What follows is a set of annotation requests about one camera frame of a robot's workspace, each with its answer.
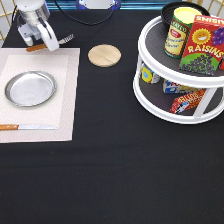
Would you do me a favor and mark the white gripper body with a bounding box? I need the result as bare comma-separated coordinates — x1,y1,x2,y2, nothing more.
18,18,59,51

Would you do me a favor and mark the wooden handled fork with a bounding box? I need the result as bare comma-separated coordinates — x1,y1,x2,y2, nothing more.
26,34,75,52

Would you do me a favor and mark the round silver metal plate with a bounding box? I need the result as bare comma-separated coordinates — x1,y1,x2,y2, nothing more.
5,71,56,107

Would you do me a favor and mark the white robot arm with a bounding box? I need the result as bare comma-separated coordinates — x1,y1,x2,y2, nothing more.
15,0,59,51

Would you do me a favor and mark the beige woven placemat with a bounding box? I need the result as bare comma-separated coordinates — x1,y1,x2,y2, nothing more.
0,48,80,143

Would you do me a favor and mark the round wooden coaster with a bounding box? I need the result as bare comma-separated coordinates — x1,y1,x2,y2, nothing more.
88,44,121,67

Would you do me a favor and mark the blue yellow small package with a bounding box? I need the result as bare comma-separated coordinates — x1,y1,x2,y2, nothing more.
141,64,160,84

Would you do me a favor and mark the black bowl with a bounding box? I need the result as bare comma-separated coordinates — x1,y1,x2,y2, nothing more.
161,1,210,28

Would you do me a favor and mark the white two-tier turntable rack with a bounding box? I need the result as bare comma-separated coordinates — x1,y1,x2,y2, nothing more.
133,16,224,124

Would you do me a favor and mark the yellow lidded green can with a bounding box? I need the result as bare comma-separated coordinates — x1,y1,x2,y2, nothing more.
164,7,201,58

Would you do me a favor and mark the white blue small carton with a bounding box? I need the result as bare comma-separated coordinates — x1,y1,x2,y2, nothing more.
163,80,197,94

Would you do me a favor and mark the red orange snack box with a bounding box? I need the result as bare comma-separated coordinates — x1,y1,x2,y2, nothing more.
170,89,205,114

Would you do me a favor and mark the red raisins box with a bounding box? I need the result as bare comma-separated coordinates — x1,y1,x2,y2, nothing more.
179,15,224,76

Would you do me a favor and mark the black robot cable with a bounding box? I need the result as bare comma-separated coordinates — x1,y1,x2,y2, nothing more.
53,0,118,27

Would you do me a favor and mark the wooden handled knife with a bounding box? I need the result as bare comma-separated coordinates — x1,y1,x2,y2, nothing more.
0,124,57,131

